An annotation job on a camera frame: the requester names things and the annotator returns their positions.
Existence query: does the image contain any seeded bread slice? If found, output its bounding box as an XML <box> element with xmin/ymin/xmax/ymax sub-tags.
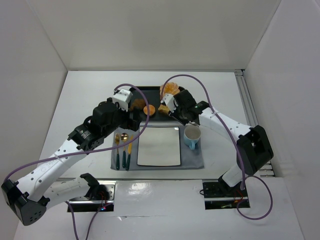
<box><xmin>158</xmin><ymin>104</ymin><xmax>170</xmax><ymax>115</ymax></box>

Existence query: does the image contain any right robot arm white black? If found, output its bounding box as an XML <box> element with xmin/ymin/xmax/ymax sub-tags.
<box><xmin>161</xmin><ymin>89</ymin><xmax>274</xmax><ymax>195</ymax></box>

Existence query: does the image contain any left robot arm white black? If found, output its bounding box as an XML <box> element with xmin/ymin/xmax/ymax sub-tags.
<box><xmin>1</xmin><ymin>97</ymin><xmax>141</xmax><ymax>226</ymax></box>

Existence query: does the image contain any brown chocolate croissant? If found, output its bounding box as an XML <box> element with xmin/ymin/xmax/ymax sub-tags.
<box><xmin>129</xmin><ymin>98</ymin><xmax>146</xmax><ymax>112</ymax></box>

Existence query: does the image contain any small round bun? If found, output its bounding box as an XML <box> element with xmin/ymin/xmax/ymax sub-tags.
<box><xmin>143</xmin><ymin>104</ymin><xmax>156</xmax><ymax>117</ymax></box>

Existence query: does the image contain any light blue mug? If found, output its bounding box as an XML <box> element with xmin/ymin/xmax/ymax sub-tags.
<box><xmin>183</xmin><ymin>125</ymin><xmax>201</xmax><ymax>151</ymax></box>

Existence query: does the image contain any large sugared orange brioche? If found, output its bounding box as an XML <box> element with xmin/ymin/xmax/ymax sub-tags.
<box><xmin>159</xmin><ymin>82</ymin><xmax>180</xmax><ymax>98</ymax></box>

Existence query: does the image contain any black baking tray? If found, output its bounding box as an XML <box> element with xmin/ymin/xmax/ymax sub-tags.
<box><xmin>129</xmin><ymin>86</ymin><xmax>177</xmax><ymax>122</ymax></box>

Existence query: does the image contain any white square plate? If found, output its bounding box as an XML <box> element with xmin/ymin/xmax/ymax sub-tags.
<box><xmin>137</xmin><ymin>126</ymin><xmax>181</xmax><ymax>167</ymax></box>

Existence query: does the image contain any grey cloth placemat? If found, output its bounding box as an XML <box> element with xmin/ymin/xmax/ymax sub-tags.
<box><xmin>109</xmin><ymin>124</ymin><xmax>205</xmax><ymax>171</ymax></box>

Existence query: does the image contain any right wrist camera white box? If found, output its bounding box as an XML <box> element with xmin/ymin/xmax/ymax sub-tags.
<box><xmin>160</xmin><ymin>93</ymin><xmax>177</xmax><ymax>113</ymax></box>

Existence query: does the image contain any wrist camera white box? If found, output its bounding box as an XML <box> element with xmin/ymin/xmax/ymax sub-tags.
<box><xmin>112</xmin><ymin>88</ymin><xmax>133</xmax><ymax>112</ymax></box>
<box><xmin>160</xmin><ymin>93</ymin><xmax>177</xmax><ymax>113</ymax></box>

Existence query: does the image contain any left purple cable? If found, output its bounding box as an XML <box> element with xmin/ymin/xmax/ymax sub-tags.
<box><xmin>3</xmin><ymin>82</ymin><xmax>152</xmax><ymax>240</ymax></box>

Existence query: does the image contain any purple cable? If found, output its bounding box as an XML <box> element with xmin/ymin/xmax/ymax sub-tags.
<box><xmin>3</xmin><ymin>82</ymin><xmax>152</xmax><ymax>240</ymax></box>
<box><xmin>159</xmin><ymin>74</ymin><xmax>274</xmax><ymax>221</ymax></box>

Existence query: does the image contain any gold spoon green handle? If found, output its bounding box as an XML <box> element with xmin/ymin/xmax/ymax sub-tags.
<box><xmin>120</xmin><ymin>132</ymin><xmax>129</xmax><ymax>169</ymax></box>

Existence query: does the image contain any gold fork green handle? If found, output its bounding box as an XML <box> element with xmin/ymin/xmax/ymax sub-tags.
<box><xmin>115</xmin><ymin>133</ymin><xmax>120</xmax><ymax>171</ymax></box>

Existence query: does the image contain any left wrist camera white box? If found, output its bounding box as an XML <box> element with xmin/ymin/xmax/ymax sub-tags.
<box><xmin>112</xmin><ymin>88</ymin><xmax>133</xmax><ymax>112</ymax></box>

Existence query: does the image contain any gold knife green handle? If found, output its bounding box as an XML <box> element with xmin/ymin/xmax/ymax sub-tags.
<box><xmin>125</xmin><ymin>142</ymin><xmax>133</xmax><ymax>171</ymax></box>

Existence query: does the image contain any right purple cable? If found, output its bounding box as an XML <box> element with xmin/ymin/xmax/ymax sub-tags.
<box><xmin>159</xmin><ymin>74</ymin><xmax>274</xmax><ymax>221</ymax></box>

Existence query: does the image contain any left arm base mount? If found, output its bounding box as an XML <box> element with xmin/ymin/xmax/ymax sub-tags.
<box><xmin>68</xmin><ymin>180</ymin><xmax>116</xmax><ymax>213</ymax></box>

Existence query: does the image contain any aluminium frame rail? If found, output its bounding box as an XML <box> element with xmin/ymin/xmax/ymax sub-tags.
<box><xmin>234</xmin><ymin>69</ymin><xmax>275</xmax><ymax>178</ymax></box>

